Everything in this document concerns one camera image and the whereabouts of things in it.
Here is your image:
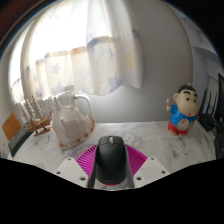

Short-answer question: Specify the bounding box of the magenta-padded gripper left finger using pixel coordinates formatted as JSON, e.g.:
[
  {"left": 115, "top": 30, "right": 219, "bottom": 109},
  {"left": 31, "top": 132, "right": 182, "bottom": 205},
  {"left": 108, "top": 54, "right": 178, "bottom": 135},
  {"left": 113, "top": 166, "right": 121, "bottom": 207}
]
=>
[{"left": 53, "top": 143, "right": 101, "bottom": 189}]

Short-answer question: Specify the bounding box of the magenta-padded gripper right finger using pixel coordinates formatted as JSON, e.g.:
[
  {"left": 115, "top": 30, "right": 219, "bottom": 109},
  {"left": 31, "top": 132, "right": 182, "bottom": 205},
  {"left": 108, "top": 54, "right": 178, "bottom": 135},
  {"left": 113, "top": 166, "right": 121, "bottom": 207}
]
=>
[{"left": 124, "top": 143, "right": 171, "bottom": 190}]

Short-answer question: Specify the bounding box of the black computer mouse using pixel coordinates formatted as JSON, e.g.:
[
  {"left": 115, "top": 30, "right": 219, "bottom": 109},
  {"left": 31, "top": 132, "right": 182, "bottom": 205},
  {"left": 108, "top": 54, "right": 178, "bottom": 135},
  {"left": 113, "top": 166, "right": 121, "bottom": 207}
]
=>
[{"left": 94, "top": 135, "right": 130, "bottom": 187}]

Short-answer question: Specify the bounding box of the white cartoon-print tablecloth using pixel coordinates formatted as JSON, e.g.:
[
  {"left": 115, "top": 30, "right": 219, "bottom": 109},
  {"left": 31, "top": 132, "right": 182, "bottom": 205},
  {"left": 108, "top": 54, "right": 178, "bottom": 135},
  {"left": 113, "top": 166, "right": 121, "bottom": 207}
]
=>
[{"left": 6, "top": 119, "right": 218, "bottom": 175}]

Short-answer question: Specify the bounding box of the white ceramic pitcher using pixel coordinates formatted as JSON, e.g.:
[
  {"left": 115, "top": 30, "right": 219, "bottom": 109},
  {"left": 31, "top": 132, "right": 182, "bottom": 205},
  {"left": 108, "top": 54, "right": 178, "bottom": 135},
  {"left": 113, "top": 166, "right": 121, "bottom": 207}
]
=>
[{"left": 51, "top": 90, "right": 96, "bottom": 150}]

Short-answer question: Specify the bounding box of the wooden model sailing ship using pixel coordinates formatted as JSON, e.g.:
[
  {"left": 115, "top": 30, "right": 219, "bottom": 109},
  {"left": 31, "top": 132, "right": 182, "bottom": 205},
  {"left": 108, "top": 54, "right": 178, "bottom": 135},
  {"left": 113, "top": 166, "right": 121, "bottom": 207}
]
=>
[{"left": 18, "top": 95, "right": 54, "bottom": 137}]

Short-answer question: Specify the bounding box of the cartoon boy figure clock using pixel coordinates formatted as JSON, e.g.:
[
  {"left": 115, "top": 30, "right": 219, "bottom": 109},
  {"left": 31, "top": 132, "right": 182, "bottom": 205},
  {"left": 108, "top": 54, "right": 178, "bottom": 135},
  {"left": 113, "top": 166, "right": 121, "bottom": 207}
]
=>
[{"left": 165, "top": 83, "right": 200, "bottom": 136}]

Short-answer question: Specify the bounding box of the orange flat board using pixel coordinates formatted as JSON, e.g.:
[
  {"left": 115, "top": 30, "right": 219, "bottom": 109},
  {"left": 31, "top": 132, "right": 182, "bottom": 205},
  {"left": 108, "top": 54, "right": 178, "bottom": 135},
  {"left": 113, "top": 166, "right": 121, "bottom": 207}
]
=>
[{"left": 1, "top": 112, "right": 23, "bottom": 142}]

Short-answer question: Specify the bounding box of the black desktop device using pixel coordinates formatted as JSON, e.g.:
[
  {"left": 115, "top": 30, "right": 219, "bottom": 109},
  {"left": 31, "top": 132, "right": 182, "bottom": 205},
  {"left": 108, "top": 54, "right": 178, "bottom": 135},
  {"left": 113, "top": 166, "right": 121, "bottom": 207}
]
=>
[{"left": 213, "top": 130, "right": 224, "bottom": 158}]

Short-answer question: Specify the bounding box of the black router with antennas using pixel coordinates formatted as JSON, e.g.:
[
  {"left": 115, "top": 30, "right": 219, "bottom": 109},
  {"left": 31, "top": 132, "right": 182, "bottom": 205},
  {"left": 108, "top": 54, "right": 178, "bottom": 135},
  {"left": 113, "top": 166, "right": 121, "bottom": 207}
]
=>
[{"left": 198, "top": 87, "right": 222, "bottom": 133}]

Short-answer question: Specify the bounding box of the white star-print curtain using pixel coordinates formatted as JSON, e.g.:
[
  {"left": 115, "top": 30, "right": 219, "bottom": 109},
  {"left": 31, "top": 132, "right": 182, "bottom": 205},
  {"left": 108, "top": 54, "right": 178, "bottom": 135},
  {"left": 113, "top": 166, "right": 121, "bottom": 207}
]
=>
[{"left": 9, "top": 0, "right": 145, "bottom": 105}]

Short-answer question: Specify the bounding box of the white wall shelf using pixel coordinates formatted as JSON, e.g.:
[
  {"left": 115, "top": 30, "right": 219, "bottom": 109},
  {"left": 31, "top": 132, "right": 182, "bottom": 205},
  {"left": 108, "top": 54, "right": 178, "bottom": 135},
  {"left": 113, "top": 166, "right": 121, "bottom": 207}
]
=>
[{"left": 193, "top": 29, "right": 222, "bottom": 58}]

